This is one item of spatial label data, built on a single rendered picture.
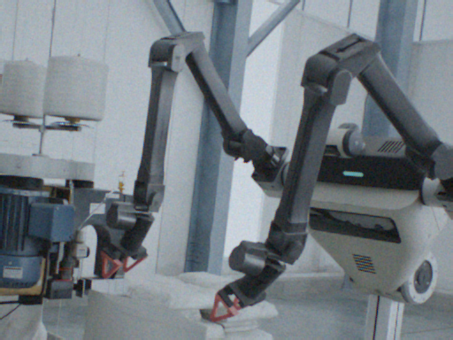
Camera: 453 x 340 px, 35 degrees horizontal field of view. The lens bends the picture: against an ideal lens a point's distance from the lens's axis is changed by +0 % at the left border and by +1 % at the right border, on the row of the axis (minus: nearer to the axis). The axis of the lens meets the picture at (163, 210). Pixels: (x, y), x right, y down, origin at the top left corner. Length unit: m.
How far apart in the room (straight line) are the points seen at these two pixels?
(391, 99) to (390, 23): 9.33
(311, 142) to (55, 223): 0.65
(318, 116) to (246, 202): 7.32
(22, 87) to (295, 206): 0.92
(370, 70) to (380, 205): 0.51
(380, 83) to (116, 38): 5.94
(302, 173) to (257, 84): 7.32
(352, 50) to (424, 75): 9.28
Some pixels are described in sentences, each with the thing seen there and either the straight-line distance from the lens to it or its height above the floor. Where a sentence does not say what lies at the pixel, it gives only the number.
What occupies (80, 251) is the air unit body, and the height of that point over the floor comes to 1.16.
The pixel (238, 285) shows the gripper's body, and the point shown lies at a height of 1.17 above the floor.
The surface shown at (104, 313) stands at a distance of 2.04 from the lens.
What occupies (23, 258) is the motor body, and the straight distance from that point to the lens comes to 1.81.
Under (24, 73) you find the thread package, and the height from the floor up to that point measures 1.65.
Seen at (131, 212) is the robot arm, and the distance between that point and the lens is 1.89.
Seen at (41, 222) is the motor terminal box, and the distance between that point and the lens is 1.78.
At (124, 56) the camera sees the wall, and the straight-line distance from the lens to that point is 7.41.
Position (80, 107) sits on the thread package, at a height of 1.55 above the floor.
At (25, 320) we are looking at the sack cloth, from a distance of 2.40.
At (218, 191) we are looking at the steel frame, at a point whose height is 1.27.
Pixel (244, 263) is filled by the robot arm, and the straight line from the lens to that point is 1.56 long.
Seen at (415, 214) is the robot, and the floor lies 1.37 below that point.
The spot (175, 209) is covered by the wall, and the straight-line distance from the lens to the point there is 7.96.
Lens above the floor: 1.41
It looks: 3 degrees down
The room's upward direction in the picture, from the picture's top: 6 degrees clockwise
